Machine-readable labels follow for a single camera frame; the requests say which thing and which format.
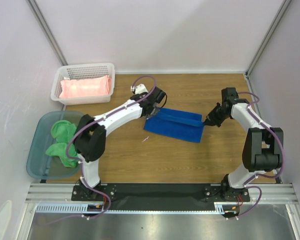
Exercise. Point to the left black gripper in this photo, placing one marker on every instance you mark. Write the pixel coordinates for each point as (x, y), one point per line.
(154, 112)

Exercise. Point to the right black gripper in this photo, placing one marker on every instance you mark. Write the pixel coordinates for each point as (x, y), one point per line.
(212, 117)

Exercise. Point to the blue towel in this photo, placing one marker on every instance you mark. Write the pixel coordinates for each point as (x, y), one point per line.
(177, 124)

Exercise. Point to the pink towel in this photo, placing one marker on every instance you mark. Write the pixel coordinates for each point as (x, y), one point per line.
(90, 87)

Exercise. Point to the white perforated plastic basket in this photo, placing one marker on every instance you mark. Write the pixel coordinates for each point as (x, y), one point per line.
(82, 71)

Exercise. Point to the green towel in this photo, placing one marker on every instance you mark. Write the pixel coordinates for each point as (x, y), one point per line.
(62, 132)

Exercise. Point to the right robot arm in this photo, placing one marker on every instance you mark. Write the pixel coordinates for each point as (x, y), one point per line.
(263, 148)

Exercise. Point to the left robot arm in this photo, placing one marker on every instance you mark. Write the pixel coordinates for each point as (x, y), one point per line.
(92, 132)

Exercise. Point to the blue translucent plastic tub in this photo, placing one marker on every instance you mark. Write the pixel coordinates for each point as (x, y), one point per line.
(41, 165)

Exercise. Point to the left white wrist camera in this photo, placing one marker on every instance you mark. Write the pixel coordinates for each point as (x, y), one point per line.
(138, 89)

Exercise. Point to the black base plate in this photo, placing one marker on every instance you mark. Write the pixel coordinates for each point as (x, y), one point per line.
(168, 196)

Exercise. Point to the slotted aluminium rail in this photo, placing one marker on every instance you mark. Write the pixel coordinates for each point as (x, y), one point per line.
(56, 198)

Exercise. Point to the right aluminium frame post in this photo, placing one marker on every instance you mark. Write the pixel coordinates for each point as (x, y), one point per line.
(269, 34)

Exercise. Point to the aluminium frame post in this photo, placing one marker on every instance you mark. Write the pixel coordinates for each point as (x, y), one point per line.
(269, 34)
(44, 26)

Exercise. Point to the left aluminium frame post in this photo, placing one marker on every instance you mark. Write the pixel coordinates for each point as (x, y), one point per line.
(44, 26)

